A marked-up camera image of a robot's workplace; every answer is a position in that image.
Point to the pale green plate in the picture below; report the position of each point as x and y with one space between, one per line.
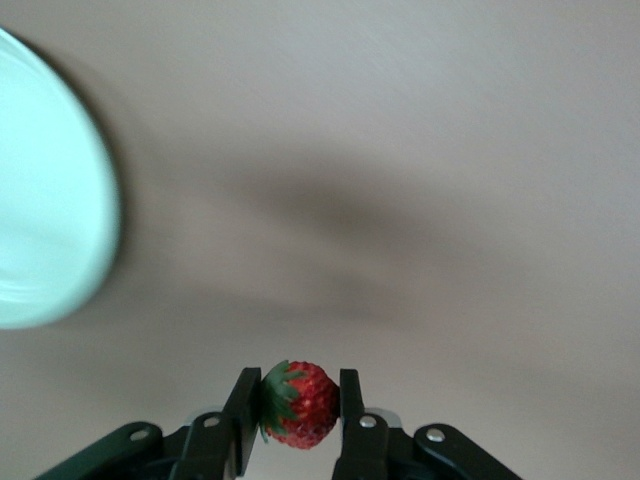
40 200

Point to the table cover sheet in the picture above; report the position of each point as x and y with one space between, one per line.
400 150

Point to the red strawberry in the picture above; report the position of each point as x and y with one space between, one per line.
310 400

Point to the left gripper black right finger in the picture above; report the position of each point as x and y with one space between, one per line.
370 450

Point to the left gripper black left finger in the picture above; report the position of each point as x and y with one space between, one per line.
210 450

